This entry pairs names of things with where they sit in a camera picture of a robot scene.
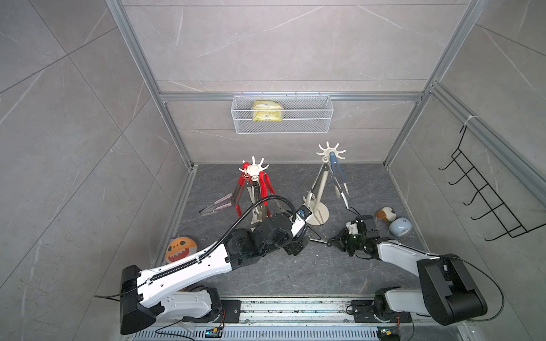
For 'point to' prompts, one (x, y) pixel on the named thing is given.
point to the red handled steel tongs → (273, 193)
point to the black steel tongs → (306, 232)
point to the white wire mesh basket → (301, 114)
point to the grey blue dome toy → (400, 227)
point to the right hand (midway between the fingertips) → (329, 239)
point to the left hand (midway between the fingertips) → (304, 224)
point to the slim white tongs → (318, 241)
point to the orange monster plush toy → (178, 247)
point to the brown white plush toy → (387, 213)
